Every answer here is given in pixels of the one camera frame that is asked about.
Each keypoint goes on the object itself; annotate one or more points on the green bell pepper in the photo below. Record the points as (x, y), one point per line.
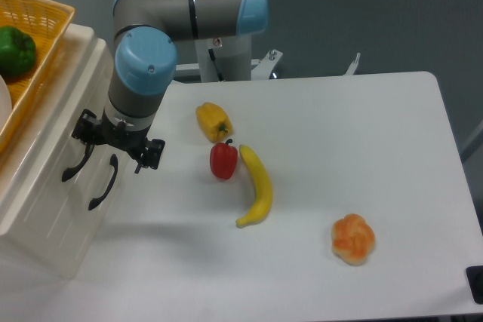
(18, 52)

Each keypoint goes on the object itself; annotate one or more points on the white table bracket right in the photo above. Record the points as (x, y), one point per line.
(353, 66)

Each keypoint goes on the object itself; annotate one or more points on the black device at table edge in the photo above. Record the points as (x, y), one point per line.
(475, 278)

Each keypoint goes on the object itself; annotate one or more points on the black drawer handle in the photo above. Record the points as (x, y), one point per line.
(110, 179)
(70, 172)

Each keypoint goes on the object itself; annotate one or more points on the white plate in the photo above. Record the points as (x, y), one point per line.
(5, 103)

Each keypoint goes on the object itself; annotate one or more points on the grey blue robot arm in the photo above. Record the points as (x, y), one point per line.
(145, 60)

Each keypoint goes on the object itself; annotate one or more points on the white drawer cabinet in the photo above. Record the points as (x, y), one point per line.
(49, 156)

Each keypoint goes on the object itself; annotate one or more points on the orange knotted bread roll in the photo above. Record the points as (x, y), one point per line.
(353, 239)

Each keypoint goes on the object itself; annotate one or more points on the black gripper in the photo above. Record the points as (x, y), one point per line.
(91, 131)

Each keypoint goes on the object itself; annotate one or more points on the black top drawer handle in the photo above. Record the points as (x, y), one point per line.
(70, 172)

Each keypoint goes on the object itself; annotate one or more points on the black lower drawer handle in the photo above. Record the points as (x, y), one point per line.
(110, 179)

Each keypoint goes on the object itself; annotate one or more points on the red bell pepper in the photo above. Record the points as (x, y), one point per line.
(223, 159)

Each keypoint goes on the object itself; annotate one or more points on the yellow banana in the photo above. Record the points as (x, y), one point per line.
(262, 187)

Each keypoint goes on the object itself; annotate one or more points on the yellow bell pepper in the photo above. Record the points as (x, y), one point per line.
(213, 121)

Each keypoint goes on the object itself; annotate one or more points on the yellow plastic basket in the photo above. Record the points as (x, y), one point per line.
(31, 31)

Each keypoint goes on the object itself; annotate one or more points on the white drawer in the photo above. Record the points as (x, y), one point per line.
(41, 141)

